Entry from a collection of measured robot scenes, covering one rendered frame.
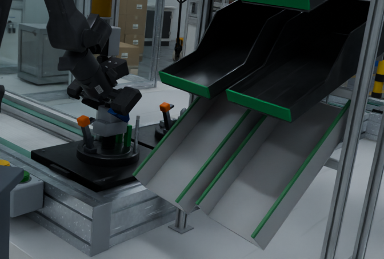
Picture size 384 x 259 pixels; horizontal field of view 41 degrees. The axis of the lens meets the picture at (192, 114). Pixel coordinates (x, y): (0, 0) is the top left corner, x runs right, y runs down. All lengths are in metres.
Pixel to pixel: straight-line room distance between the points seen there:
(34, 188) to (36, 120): 0.52
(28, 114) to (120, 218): 0.64
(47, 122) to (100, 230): 0.58
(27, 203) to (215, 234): 0.39
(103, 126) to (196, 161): 0.27
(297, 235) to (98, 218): 0.45
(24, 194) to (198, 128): 0.36
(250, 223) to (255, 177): 0.09
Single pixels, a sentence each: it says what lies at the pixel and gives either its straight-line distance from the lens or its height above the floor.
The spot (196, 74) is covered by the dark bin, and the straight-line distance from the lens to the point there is 0.92.
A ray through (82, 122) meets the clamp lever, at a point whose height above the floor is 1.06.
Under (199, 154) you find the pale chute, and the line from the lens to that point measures 0.94.
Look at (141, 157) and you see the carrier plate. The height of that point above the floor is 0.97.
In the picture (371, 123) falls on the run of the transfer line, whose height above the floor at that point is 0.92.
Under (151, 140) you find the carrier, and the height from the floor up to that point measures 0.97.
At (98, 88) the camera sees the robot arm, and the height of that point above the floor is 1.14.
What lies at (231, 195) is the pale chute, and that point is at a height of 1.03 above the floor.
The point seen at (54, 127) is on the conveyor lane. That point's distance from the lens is 1.47.
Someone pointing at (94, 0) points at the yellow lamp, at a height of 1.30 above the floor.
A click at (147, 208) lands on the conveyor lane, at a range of 1.06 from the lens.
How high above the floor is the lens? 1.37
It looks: 15 degrees down
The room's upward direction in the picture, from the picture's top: 7 degrees clockwise
